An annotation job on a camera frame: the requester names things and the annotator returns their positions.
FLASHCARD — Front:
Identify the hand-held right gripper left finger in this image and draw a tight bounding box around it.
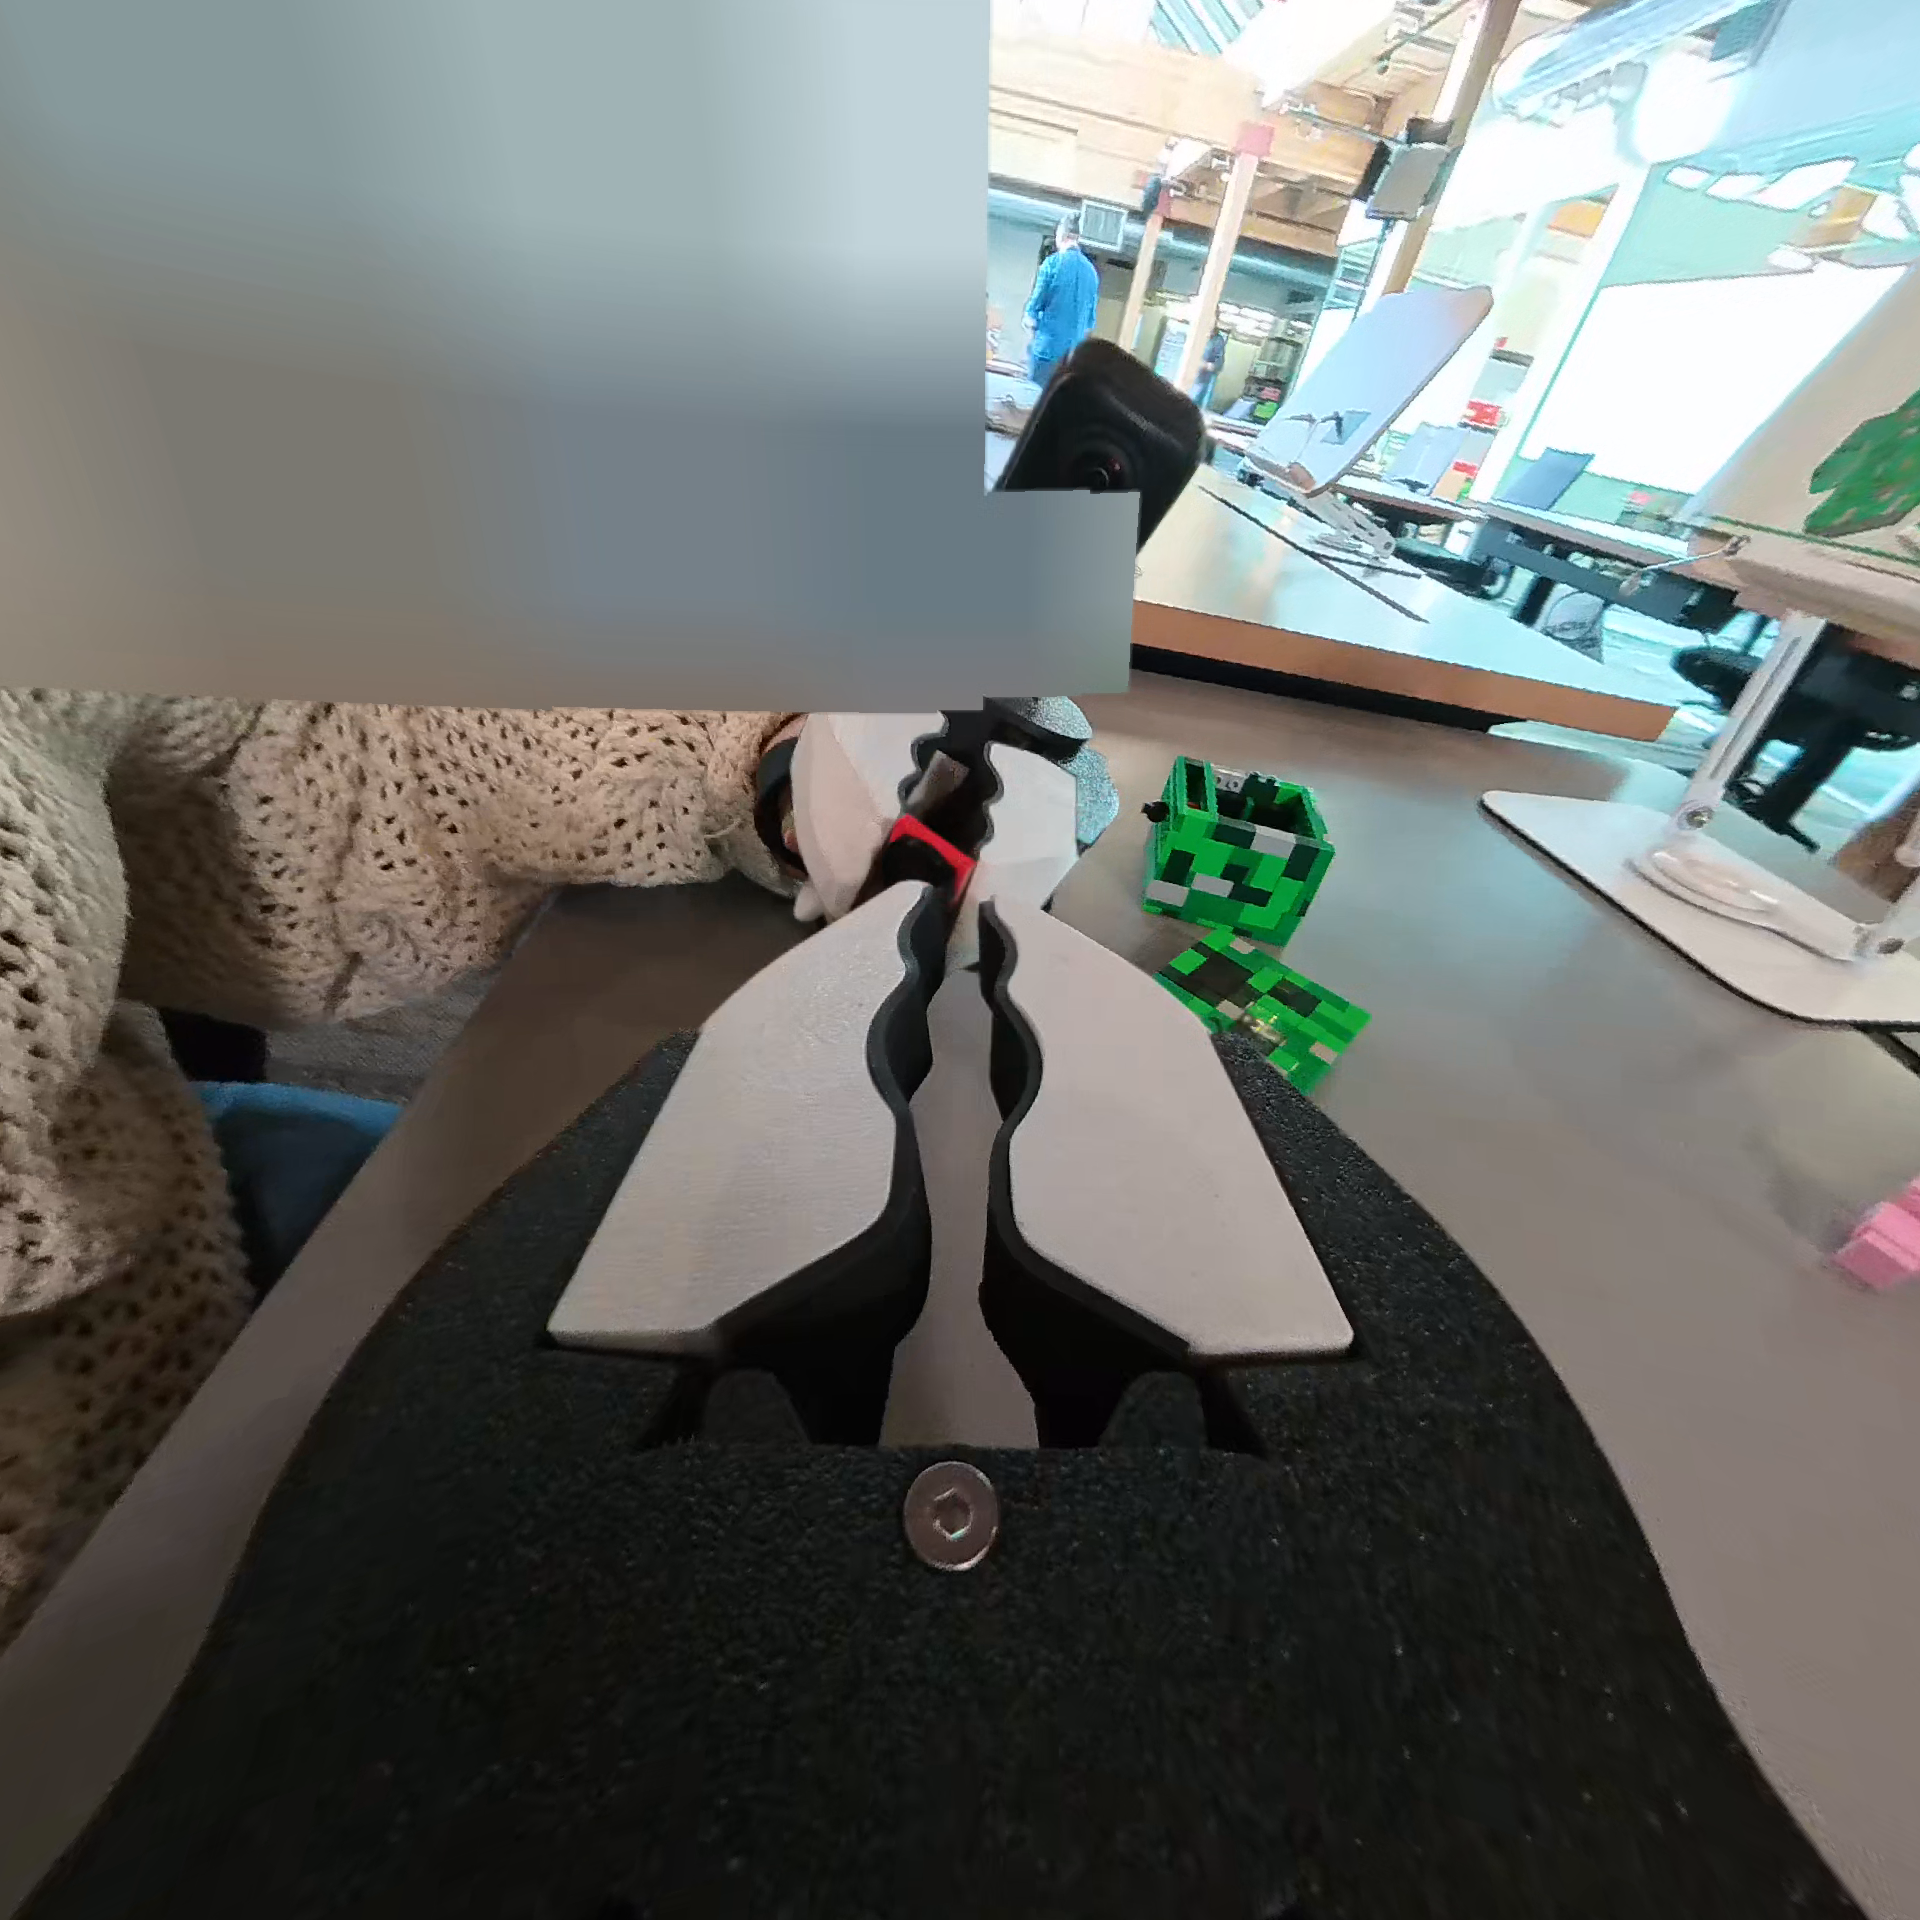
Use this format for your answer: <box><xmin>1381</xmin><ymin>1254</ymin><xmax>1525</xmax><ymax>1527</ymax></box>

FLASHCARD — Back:
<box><xmin>543</xmin><ymin>880</ymin><xmax>950</xmax><ymax>1365</ymax></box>

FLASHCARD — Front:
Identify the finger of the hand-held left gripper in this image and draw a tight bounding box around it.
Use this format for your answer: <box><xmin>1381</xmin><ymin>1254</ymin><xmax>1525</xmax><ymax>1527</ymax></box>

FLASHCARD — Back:
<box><xmin>959</xmin><ymin>736</ymin><xmax>1125</xmax><ymax>910</ymax></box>
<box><xmin>786</xmin><ymin>711</ymin><xmax>962</xmax><ymax>923</ymax></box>

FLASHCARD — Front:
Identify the green lego panel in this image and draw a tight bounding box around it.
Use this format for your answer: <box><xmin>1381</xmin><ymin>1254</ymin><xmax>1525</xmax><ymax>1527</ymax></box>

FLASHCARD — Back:
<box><xmin>1153</xmin><ymin>927</ymin><xmax>1372</xmax><ymax>1095</ymax></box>

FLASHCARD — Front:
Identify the wooden desk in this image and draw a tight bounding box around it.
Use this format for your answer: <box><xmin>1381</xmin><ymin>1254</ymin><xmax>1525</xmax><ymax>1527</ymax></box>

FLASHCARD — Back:
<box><xmin>1130</xmin><ymin>463</ymin><xmax>1682</xmax><ymax>744</ymax></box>

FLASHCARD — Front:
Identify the instruction booklet on stand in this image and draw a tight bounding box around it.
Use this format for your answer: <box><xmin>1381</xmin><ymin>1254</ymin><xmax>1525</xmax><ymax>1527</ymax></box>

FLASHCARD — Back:
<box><xmin>1476</xmin><ymin>509</ymin><xmax>1920</xmax><ymax>1032</ymax></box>

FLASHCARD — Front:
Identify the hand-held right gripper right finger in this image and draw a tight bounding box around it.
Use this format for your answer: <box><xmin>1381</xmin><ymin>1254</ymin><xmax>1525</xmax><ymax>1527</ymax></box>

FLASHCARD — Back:
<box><xmin>976</xmin><ymin>896</ymin><xmax>1359</xmax><ymax>1368</ymax></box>

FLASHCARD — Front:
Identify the creeper picture instruction booklet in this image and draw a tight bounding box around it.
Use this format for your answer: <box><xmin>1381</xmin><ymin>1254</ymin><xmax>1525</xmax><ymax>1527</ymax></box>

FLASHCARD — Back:
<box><xmin>1696</xmin><ymin>381</ymin><xmax>1920</xmax><ymax>577</ymax></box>

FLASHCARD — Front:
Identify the wooden board book stand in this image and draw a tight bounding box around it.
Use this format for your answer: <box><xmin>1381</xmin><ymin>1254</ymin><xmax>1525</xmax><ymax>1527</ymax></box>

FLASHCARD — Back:
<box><xmin>1246</xmin><ymin>286</ymin><xmax>1494</xmax><ymax>557</ymax></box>

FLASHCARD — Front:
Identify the pink lego pig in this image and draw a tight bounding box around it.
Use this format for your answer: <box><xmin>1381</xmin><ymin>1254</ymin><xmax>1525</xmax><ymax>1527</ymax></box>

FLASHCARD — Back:
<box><xmin>1833</xmin><ymin>1177</ymin><xmax>1920</xmax><ymax>1289</ymax></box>

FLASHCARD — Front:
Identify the person's left forearm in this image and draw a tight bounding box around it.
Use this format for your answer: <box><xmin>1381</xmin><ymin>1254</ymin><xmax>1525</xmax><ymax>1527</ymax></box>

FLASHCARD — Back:
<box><xmin>105</xmin><ymin>692</ymin><xmax>805</xmax><ymax>1037</ymax></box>

